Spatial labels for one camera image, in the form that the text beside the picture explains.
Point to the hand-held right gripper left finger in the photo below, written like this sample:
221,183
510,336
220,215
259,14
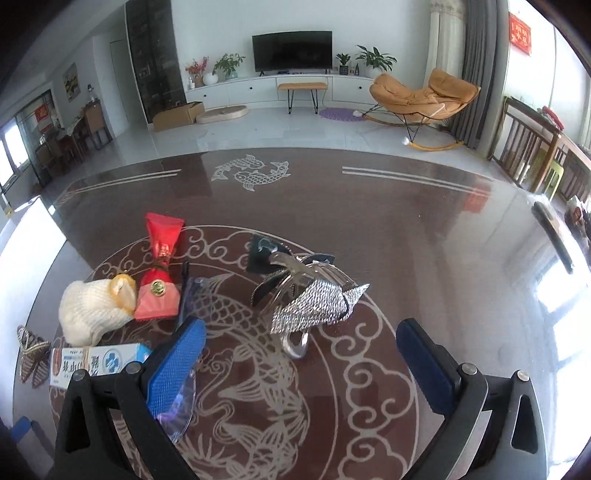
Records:
178,369

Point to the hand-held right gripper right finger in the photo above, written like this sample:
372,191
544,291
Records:
425,369

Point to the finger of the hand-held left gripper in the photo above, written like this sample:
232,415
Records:
21,427

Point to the clear safety glasses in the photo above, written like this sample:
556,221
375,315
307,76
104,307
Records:
194,295

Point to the blue white toothpaste box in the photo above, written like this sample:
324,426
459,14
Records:
101,360

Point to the brown patterned glass desktop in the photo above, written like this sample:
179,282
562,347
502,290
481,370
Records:
369,221

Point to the gold hair claw clip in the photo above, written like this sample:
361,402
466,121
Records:
32,364

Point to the red foil gift pouch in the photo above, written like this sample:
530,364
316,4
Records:
159,295

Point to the cream knitted pouch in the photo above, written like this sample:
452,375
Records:
92,309

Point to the green plastic stool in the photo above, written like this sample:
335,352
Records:
551,173

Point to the cardboard box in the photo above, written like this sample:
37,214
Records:
178,117

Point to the dark wooden slatted chair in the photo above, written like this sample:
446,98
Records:
526,134

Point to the beige cat scratcher pad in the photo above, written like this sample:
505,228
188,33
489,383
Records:
221,115

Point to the purple round rug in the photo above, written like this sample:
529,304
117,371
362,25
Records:
340,114

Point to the orange rocking chair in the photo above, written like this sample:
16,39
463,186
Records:
415,97

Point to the white television cabinet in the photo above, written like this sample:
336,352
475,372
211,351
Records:
240,90

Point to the white door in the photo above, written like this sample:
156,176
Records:
120,87

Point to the red door poster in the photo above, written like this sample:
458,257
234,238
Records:
43,112

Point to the white round vase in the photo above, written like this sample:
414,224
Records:
210,79

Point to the red flowers in vase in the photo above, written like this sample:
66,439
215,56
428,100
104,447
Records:
197,71

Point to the wooden bench with black legs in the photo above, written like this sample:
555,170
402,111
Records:
302,86

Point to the green plant in glass vase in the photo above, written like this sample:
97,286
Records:
228,64

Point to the dark glass display cabinet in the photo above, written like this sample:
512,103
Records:
154,60

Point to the large green potted plant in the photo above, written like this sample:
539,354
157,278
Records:
375,60

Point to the small plant in dark pot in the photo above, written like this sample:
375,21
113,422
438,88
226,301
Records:
343,65

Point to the grey curtain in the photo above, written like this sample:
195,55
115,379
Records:
485,55

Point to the white patterned curtain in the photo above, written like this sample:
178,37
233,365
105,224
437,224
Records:
445,41

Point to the black television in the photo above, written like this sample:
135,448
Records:
293,50

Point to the framed wall painting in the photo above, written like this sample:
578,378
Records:
70,82

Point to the red wall hanging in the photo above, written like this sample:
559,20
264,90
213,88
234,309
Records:
520,33

